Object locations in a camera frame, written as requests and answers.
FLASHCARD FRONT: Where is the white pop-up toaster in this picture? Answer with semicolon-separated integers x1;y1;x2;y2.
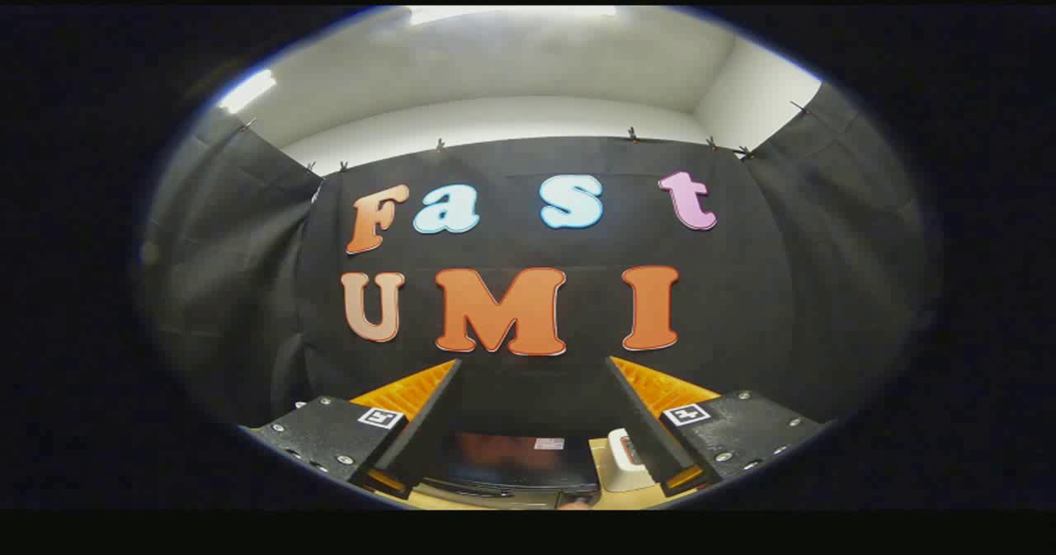
606;427;658;493

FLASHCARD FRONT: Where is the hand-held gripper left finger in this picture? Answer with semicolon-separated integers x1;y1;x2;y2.
246;359;464;500

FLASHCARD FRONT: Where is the black toaster oven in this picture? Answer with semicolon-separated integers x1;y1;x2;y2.
411;430;601;510

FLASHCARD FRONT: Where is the ceiling light panel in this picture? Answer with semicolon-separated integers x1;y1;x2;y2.
217;68;279;115
407;6;620;27

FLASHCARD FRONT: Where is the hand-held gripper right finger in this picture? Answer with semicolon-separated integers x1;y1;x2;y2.
605;356;827;498

